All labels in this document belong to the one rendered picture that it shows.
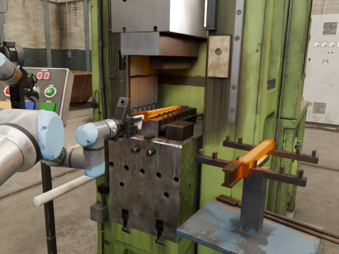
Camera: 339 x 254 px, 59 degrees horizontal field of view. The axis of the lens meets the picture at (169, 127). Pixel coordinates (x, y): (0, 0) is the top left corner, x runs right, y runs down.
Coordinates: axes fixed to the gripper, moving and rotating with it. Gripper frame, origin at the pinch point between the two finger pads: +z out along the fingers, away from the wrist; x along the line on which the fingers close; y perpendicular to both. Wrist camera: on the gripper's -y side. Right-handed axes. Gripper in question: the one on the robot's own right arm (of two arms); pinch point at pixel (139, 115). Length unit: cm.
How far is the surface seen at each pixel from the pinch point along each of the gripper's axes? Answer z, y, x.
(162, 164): -3.3, 19.1, 13.7
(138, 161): -3.3, 20.0, 1.6
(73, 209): 57, 101, -106
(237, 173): -36, 4, 54
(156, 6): 2.5, -45.1, 6.0
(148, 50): 2.5, -27.9, 2.5
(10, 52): 261, -30, -470
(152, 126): 2.7, 4.9, 4.8
